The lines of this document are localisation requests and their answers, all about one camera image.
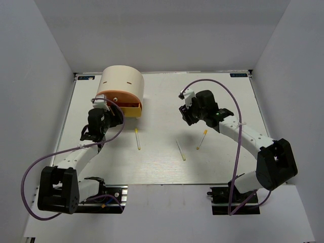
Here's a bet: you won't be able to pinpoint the blue logo sticker right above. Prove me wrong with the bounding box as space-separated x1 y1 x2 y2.
230 73 248 77

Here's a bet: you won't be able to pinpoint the white pen bright yellow cap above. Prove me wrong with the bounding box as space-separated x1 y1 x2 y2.
135 128 141 150

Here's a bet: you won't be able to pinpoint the white pen orange-yellow cap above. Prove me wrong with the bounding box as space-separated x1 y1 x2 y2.
196 130 208 150

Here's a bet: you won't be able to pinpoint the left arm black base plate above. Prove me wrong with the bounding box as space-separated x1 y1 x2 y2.
75 185 128 214

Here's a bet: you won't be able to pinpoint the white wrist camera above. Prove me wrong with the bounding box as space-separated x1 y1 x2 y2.
91 94 109 110
179 88 195 108

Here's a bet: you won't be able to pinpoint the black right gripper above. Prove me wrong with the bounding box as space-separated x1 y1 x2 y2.
180 96 208 126

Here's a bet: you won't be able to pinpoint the blue logo sticker left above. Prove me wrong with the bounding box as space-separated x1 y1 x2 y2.
77 75 95 80

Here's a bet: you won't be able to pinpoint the cream round drawer organizer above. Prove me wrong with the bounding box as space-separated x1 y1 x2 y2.
97 65 144 105

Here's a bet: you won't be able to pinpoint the white pen pale yellow ends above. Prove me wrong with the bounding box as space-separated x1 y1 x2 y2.
176 139 186 161

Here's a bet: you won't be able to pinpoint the orange organizer drawer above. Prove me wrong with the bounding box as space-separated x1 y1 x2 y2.
97 90 141 103

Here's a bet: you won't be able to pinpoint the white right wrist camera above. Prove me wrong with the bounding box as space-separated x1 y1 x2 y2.
179 88 195 108

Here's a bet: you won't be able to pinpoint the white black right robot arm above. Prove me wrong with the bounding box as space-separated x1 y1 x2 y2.
179 89 298 202

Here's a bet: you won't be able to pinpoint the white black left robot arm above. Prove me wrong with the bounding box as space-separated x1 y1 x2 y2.
37 105 125 214

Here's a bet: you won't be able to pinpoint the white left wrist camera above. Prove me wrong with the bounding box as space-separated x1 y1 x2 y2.
91 94 109 110

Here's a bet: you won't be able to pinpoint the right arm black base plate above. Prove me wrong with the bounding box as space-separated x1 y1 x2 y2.
207 185 260 216

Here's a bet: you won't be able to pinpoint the blue logo sticker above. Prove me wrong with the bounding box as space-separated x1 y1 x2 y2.
230 73 248 77
77 75 95 80

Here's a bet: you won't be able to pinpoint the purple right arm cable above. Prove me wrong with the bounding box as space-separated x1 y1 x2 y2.
181 78 273 216

